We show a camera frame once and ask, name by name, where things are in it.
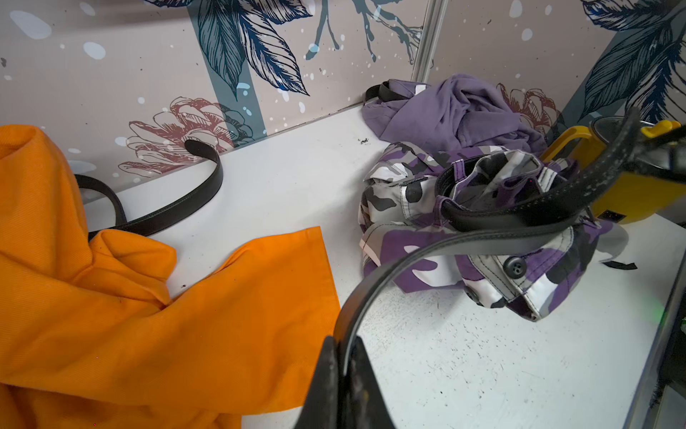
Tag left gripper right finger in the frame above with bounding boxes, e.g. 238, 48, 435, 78
342, 337, 395, 429

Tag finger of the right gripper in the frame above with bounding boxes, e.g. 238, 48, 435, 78
623, 126, 685, 182

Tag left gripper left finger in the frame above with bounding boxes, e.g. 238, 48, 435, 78
294, 336, 339, 429

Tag purple camouflage trousers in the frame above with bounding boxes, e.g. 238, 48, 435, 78
358, 143, 628, 321

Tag plain purple garment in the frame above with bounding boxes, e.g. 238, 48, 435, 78
362, 74, 547, 155

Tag orange trousers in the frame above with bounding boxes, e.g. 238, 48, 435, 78
1, 125, 339, 428

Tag black leather belt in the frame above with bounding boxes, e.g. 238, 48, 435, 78
73, 138, 225, 240

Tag yellow object beside spool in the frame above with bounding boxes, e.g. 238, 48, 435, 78
542, 116, 685, 225

